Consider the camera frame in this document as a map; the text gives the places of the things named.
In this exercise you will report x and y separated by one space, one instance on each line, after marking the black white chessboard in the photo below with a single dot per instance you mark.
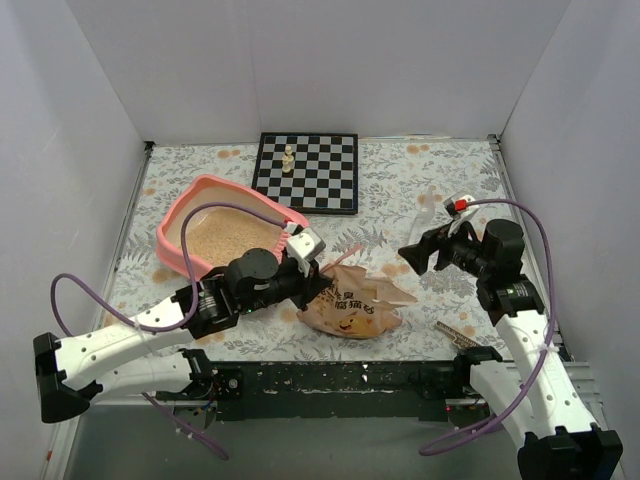
324 175

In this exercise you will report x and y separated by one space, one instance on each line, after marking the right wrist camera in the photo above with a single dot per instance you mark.
460 209

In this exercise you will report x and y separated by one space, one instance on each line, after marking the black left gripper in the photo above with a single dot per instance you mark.
310 286

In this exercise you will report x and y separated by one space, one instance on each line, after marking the floral tablecloth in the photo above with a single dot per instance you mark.
392 174

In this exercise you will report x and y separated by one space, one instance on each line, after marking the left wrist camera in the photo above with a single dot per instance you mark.
303 245

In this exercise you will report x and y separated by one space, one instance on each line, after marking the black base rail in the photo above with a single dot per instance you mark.
425 390

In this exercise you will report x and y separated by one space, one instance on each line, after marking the pink litter box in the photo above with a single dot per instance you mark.
227 194

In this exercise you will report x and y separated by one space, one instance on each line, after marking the cream chess piece front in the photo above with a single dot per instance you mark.
287 163

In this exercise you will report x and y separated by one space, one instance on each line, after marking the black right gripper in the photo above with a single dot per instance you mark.
439 250

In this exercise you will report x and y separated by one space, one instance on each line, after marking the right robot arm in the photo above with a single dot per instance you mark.
556 436

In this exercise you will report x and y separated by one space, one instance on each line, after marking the wooden piano shaped ornament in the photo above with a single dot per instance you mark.
459 340

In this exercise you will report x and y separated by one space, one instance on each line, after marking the tan cat litter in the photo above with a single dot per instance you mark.
220 235

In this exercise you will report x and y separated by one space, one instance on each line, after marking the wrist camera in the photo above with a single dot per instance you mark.
303 245
460 209

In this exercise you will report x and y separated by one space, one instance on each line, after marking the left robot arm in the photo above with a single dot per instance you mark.
148 352

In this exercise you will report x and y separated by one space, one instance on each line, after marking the peach cat litter bag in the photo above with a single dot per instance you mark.
357 304

